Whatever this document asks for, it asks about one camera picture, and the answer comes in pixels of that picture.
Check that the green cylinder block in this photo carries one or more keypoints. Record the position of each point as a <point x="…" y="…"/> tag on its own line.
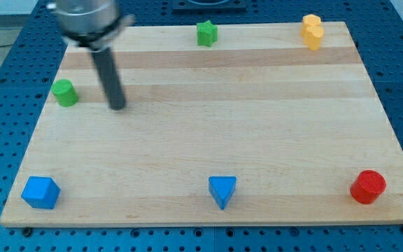
<point x="64" y="92"/>

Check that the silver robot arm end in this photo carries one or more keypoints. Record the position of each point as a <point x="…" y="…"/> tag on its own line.
<point x="91" y="24"/>

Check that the light wooden board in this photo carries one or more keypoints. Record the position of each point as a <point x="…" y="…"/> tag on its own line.
<point x="294" y="126"/>

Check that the blue triangle block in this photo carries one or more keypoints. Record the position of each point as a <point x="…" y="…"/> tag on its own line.
<point x="221" y="189"/>

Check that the green star block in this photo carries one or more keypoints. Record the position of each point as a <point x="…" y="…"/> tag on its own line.
<point x="207" y="33"/>

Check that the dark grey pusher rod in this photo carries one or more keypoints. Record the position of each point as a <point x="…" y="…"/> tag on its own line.
<point x="104" y="63"/>

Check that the yellow heart block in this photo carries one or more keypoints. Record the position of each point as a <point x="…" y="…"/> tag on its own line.
<point x="313" y="37"/>

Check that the yellow hexagon block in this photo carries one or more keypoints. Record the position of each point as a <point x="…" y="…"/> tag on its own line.
<point x="310" y="20"/>

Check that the blue cube block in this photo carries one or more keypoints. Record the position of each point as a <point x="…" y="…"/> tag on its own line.
<point x="41" y="192"/>

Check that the red cylinder block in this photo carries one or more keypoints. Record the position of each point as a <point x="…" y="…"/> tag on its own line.
<point x="368" y="186"/>

